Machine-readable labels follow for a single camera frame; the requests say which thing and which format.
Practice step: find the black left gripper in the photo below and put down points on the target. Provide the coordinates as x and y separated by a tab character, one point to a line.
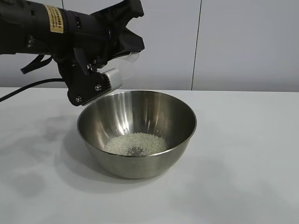
81	30

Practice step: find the clear plastic measuring cup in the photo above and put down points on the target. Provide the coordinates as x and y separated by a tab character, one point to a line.
130	58

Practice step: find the white rice grains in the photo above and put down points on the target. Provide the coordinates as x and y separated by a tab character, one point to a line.
135	144

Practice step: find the stainless steel mixing bowl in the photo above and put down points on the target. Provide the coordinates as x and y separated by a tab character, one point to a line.
140	165

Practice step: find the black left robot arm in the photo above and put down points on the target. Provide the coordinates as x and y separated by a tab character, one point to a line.
21	28

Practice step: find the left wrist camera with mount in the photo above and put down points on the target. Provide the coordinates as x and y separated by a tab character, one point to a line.
86	88

